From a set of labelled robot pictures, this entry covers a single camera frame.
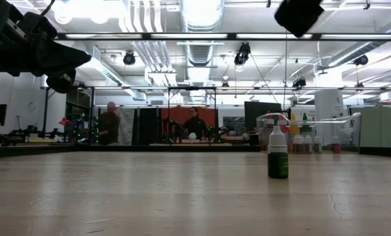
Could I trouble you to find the person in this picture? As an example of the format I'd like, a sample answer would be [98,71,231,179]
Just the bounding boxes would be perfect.
[98,101,121,146]
[183,107,208,140]

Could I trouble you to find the large yellow food coloring bottle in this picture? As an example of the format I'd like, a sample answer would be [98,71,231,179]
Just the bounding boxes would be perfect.
[289,113,301,153]

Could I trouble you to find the clear plastic bin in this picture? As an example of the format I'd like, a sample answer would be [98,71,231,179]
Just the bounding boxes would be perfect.
[255,112,362,153]

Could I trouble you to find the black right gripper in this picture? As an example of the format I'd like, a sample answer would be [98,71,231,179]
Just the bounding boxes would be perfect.
[273,0,326,38]

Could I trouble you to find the orange partition panel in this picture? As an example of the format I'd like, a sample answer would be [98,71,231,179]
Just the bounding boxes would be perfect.
[160,106,219,138]

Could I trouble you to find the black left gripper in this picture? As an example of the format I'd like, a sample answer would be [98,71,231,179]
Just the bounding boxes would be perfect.
[0,0,92,94]

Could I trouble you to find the pale cabinet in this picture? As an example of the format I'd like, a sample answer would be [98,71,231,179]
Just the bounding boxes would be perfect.
[360,106,391,148]

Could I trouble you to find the black background rig frame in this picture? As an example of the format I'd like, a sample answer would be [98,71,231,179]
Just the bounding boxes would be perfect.
[5,85,100,147]
[166,86,218,146]

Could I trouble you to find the small green food coloring bottle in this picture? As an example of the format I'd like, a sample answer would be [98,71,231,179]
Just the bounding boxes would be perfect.
[267,125,289,180]

